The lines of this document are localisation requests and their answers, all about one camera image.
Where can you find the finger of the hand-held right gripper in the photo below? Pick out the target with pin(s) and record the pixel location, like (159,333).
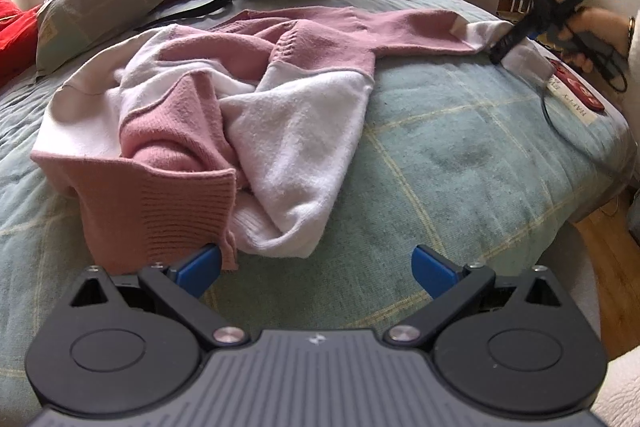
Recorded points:
(510,44)

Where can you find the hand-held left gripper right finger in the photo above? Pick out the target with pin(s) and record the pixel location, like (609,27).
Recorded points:
(432,272)

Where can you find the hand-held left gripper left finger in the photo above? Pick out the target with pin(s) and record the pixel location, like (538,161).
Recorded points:
(200,269)

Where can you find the pink and white sweater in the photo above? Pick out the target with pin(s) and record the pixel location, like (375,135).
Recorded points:
(300,107)

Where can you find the person's right hand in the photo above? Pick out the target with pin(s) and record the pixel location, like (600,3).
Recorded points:
(607,27)

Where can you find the person's white fleece robe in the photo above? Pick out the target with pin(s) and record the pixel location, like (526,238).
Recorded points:
(620,392)

